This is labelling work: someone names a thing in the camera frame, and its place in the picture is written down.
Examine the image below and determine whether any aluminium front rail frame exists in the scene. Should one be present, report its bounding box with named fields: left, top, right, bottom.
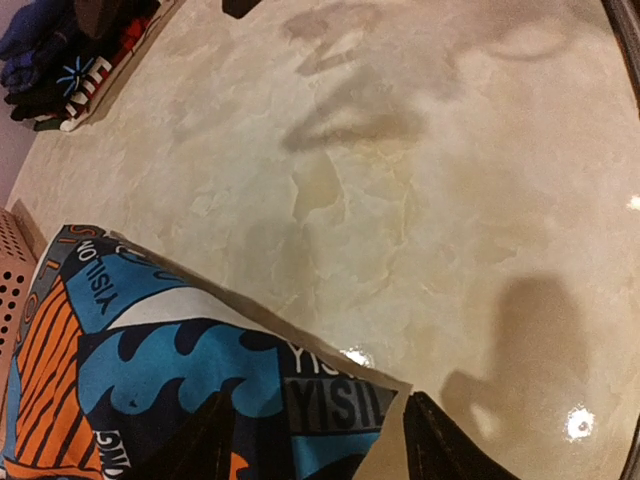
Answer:
left=601, top=0, right=640, bottom=104

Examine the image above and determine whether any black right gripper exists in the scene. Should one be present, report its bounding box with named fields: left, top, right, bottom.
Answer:
left=222, top=0, right=262, bottom=18

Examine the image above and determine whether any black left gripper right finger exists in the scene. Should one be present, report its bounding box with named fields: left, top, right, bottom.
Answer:
left=403, top=392, right=515, bottom=480

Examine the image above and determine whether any black folded printed garment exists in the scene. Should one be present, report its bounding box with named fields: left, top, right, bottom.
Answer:
left=1, top=1, right=176, bottom=133

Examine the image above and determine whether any orange patterned garment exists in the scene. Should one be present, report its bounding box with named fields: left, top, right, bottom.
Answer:
left=1, top=225, right=396, bottom=479

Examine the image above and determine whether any pink perforated plastic basket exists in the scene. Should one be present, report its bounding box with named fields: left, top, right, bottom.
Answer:
left=0, top=207, right=41, bottom=356

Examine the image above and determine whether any navy blue Mickey t-shirt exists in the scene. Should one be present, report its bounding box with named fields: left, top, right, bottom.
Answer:
left=1, top=0, right=80, bottom=93

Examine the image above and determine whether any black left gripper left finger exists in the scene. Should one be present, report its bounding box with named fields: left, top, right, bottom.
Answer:
left=120, top=392, right=235, bottom=479

